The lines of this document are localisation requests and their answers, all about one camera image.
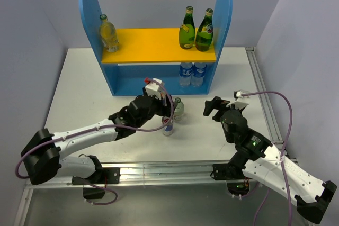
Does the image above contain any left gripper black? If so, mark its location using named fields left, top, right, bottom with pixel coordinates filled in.
left=136, top=86, right=177, bottom=128

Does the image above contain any clear Chang bottle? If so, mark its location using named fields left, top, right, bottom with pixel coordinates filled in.
left=173, top=97, right=184, bottom=121
left=99, top=14, right=120, bottom=53

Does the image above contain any green Perrier bottle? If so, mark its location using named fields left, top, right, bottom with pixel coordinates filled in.
left=195, top=8, right=213, bottom=52
left=179, top=6, right=195, bottom=49

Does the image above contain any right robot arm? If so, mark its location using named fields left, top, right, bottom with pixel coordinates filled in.
left=203, top=96, right=337, bottom=224

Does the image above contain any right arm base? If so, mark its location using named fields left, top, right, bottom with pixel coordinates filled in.
left=210, top=163, right=260, bottom=198

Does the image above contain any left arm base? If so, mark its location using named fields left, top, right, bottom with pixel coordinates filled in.
left=71, top=167, right=120, bottom=202

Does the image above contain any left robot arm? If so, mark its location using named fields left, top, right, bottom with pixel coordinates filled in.
left=20, top=94, right=176, bottom=185

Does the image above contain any blue and yellow shelf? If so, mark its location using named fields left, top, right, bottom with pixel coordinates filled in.
left=78, top=0, right=233, bottom=96

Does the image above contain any rear Red Bull can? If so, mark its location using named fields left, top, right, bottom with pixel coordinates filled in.
left=161, top=91, right=167, bottom=106

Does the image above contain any red bull can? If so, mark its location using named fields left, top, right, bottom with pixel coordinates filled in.
left=161, top=91, right=167, bottom=106
left=162, top=116, right=174, bottom=136

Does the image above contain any front Red Bull can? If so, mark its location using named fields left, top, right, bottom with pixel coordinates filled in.
left=162, top=116, right=174, bottom=136

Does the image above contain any right Pocari Sweat bottle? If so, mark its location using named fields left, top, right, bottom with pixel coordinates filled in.
left=191, top=62, right=207, bottom=87

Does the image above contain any pocari sweat bottle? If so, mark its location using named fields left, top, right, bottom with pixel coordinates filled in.
left=191, top=62, right=207, bottom=87
left=179, top=62, right=193, bottom=87

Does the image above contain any left Pocari Sweat bottle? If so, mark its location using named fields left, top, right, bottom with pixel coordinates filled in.
left=179, top=62, right=193, bottom=87

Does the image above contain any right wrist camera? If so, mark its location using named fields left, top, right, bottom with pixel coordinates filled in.
left=227, top=90, right=250, bottom=110

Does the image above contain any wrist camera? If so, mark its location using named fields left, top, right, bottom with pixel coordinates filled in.
left=144, top=78, right=165, bottom=100
left=227, top=90, right=250, bottom=110

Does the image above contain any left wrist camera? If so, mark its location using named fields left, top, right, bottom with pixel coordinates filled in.
left=144, top=78, right=165, bottom=100

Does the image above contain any right aluminium rail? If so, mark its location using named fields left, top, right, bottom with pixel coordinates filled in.
left=244, top=47, right=310, bottom=226

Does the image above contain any aluminium rail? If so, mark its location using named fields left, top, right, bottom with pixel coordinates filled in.
left=244, top=47, right=310, bottom=226
left=24, top=157, right=229, bottom=189

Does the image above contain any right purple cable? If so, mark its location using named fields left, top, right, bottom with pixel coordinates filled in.
left=243, top=91, right=293, bottom=226

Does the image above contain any purple cable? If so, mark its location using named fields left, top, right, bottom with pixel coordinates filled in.
left=14, top=80, right=175, bottom=205
left=243, top=91, right=293, bottom=226

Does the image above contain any front aluminium rail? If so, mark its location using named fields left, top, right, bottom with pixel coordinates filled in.
left=24, top=157, right=229, bottom=189

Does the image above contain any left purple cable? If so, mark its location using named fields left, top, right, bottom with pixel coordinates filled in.
left=14, top=80, right=175, bottom=205

